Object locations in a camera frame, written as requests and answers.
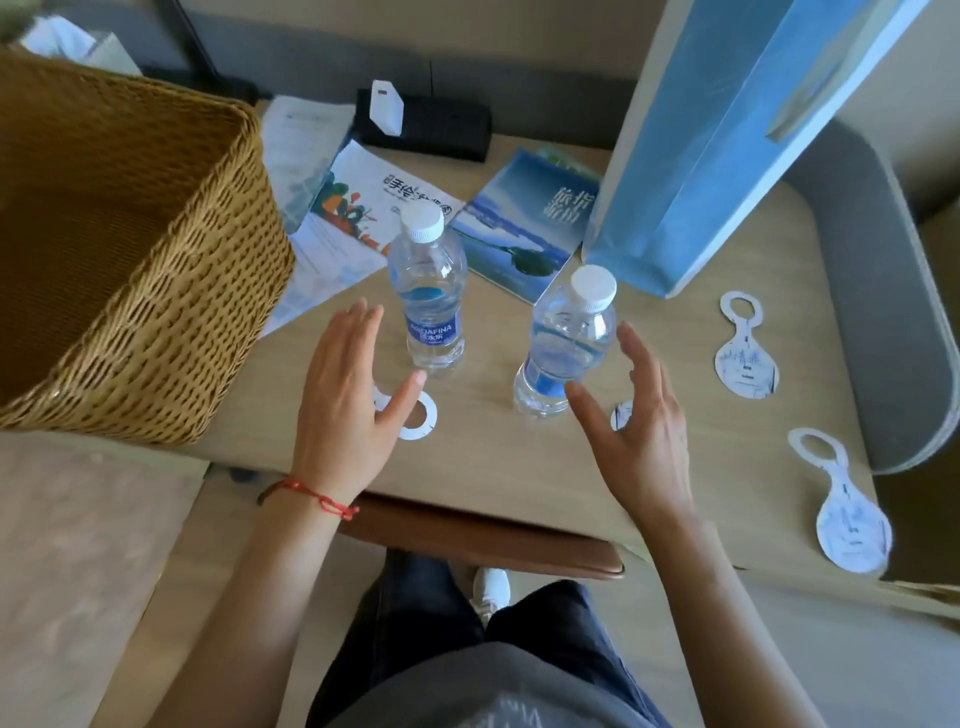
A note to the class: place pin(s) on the person's right hand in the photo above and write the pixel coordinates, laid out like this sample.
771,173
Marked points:
649,457

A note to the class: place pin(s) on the person's left hand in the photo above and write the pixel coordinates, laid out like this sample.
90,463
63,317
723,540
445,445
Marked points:
337,427

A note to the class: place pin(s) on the clear plastic water bottle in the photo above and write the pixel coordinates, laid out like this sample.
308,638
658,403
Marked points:
559,352
431,300

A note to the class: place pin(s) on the woven wicker basket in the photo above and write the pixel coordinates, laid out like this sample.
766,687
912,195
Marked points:
187,300

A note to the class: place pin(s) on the person's right forearm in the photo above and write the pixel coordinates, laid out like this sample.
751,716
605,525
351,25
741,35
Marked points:
727,630

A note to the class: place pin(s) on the person's left forearm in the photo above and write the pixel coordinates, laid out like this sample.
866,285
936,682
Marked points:
247,615

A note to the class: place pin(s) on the person's right leg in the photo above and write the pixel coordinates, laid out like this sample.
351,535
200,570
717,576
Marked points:
570,630

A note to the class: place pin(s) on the person's leg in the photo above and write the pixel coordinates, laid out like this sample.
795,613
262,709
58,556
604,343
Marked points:
570,630
405,622

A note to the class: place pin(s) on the person's left leg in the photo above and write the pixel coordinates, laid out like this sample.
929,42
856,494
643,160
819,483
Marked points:
405,622

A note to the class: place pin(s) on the person's right shoe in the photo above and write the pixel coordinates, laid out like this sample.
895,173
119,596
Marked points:
491,592

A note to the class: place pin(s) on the person's grey shirt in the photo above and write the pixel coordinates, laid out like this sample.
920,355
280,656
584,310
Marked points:
487,690

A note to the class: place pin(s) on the light wooden table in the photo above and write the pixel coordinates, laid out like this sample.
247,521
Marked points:
487,465

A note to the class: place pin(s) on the illustrated map leaflet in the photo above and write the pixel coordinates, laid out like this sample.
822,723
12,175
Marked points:
360,202

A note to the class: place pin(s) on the blue landscape booklet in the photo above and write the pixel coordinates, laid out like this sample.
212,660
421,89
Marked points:
517,217

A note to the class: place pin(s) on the white card blue border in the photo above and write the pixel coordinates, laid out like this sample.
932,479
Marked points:
307,150

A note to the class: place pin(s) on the grey padded table surround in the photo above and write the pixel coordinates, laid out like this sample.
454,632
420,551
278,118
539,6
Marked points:
885,300

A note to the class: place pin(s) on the blue paper gift bag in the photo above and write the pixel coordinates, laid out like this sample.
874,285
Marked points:
675,165

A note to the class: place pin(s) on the green leaflet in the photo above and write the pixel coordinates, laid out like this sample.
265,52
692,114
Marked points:
574,161

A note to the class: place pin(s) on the black power strip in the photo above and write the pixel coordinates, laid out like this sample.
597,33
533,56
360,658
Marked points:
450,127

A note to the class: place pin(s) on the white plug charger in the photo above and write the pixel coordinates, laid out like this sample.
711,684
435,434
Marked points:
386,109

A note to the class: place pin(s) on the dark metal desk lamp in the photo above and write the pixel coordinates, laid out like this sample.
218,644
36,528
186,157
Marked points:
210,67

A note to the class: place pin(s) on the beige tissue box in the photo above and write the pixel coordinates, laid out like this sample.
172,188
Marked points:
112,56

